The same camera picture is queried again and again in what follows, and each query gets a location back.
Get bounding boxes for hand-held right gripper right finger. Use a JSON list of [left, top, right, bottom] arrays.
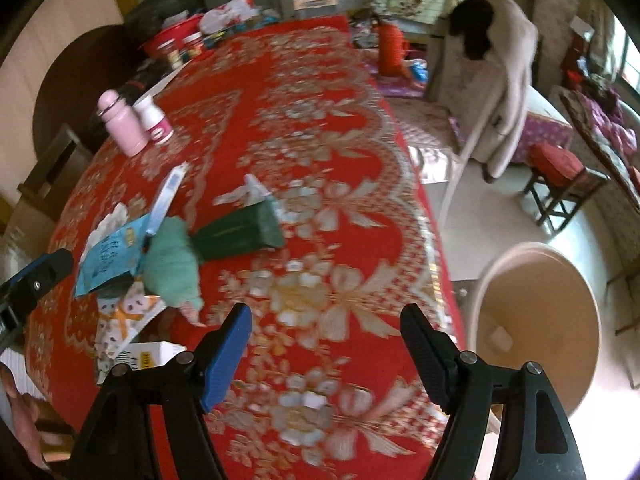
[[400, 302, 588, 480]]

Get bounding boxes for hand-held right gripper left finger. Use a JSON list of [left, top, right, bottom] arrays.
[[67, 302, 253, 480]]

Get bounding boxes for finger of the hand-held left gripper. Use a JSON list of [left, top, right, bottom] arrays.
[[0, 248, 75, 351]]

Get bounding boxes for white carton yellow label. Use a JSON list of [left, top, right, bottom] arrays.
[[97, 341, 188, 386]]

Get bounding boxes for light blue packet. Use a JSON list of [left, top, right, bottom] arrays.
[[74, 212, 153, 298]]

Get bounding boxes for white lacy paper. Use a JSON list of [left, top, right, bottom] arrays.
[[82, 203, 132, 256]]

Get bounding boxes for white orange patterned wrapper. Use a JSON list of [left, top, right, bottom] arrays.
[[95, 280, 168, 376]]

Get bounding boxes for dark green packet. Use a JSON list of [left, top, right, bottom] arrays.
[[192, 199, 286, 262]]

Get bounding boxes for beige round trash bin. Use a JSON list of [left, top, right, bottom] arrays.
[[470, 241, 601, 418]]

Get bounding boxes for blue and white long box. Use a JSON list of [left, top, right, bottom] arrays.
[[142, 162, 188, 251]]

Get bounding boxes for person's left hand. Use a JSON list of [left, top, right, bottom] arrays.
[[0, 362, 43, 461]]

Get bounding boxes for brown wooden chair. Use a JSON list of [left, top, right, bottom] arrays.
[[17, 122, 96, 221]]

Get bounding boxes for pink bottle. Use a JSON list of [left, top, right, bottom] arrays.
[[96, 89, 150, 157]]

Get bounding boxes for small white bottle red label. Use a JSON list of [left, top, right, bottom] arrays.
[[132, 96, 174, 146]]

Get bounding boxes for wooden stool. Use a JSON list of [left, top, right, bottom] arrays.
[[522, 160, 611, 235]]

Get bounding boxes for white chair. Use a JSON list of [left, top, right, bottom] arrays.
[[390, 25, 481, 233]]

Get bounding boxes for red seat cushion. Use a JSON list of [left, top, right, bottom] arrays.
[[527, 142, 586, 181]]

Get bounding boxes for red floral tablecloth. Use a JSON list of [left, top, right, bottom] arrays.
[[22, 15, 458, 480]]

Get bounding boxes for red plastic basin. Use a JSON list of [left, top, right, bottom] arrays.
[[137, 15, 206, 58]]

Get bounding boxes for floral sofa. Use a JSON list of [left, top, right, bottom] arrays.
[[560, 85, 640, 206]]

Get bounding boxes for dark bag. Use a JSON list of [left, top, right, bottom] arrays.
[[122, 0, 203, 36]]

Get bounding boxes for purple clothes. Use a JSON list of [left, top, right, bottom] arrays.
[[585, 75, 638, 156]]

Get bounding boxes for red thermos jug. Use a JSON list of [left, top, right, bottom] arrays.
[[376, 22, 412, 78]]

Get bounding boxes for white red plastic bag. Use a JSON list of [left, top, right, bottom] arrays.
[[198, 1, 261, 36]]

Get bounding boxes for black fur collar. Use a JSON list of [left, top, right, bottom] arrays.
[[447, 0, 493, 61]]

